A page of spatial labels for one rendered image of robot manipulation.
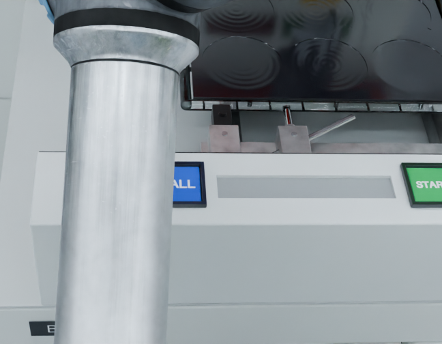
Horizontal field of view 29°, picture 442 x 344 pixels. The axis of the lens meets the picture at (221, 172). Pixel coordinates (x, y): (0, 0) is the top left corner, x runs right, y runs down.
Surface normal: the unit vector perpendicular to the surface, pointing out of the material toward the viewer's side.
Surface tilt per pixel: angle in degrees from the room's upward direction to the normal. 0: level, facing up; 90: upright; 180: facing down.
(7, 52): 90
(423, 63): 0
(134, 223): 39
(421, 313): 90
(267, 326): 90
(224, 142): 0
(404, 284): 90
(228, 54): 0
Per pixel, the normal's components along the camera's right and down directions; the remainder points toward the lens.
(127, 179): 0.29, -0.10
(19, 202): 0.08, -0.66
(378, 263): 0.07, 0.75
